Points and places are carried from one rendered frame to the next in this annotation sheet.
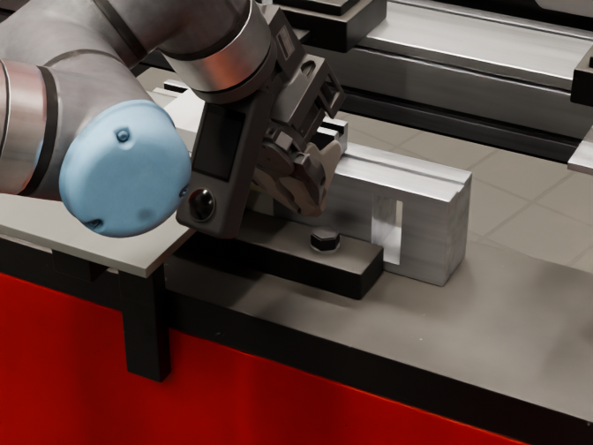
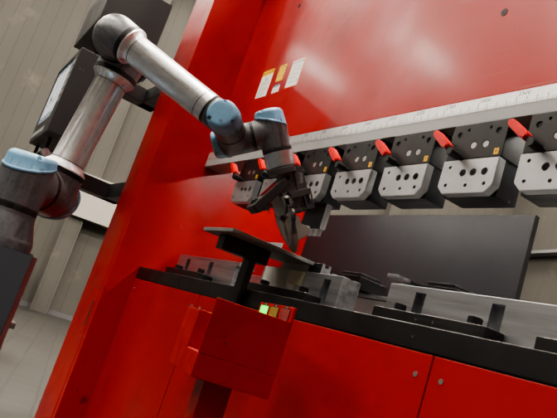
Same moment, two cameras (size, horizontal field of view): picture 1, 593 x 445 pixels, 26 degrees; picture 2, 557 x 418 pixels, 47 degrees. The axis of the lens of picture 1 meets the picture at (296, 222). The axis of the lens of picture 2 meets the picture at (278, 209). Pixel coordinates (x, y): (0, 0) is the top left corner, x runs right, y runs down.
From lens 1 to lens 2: 1.24 m
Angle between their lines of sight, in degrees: 54
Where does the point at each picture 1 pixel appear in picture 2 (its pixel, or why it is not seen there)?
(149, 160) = (227, 107)
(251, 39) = (284, 154)
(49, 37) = not seen: hidden behind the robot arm
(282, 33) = (300, 173)
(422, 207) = (336, 280)
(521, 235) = not seen: outside the picture
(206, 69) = (270, 157)
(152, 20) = (259, 130)
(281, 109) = (290, 191)
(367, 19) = (371, 287)
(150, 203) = (223, 118)
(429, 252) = (332, 298)
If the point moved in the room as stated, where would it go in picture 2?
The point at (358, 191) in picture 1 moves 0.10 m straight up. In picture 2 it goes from (321, 278) to (332, 241)
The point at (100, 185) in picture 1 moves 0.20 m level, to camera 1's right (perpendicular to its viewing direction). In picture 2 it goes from (214, 108) to (288, 114)
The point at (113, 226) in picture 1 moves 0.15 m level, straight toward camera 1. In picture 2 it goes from (212, 119) to (181, 88)
